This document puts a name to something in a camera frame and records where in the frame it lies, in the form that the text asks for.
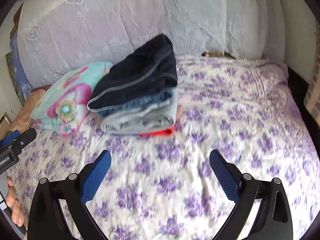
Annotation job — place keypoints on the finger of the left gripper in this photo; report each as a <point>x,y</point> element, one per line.
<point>9,138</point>
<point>26,137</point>

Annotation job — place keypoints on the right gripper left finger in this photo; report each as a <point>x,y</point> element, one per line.
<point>46,218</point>

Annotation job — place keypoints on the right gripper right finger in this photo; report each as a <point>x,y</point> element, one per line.
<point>273,220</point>

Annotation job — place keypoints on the dark navy pants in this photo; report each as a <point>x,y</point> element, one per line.
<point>147,71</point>

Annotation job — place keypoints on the left hand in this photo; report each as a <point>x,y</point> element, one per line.
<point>12,202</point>

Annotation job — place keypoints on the brown wooden bedside furniture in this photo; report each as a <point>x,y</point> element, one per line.
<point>23,120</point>

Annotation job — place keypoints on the colourful floral folded quilt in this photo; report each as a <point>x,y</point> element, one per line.
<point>63,107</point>

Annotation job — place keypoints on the blue floral pillow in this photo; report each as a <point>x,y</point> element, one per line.
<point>20,82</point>

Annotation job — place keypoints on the purple floral bed sheet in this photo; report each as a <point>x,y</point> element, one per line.
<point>163,187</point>

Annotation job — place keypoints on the white lace headboard cover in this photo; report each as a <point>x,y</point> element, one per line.
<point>56,36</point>

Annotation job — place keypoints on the folded grey garment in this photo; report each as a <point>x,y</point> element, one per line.
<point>152,118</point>

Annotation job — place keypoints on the folded red blue garment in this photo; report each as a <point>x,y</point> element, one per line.
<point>160,131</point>

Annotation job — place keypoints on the folded blue jeans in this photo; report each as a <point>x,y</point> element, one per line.
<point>144,101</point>

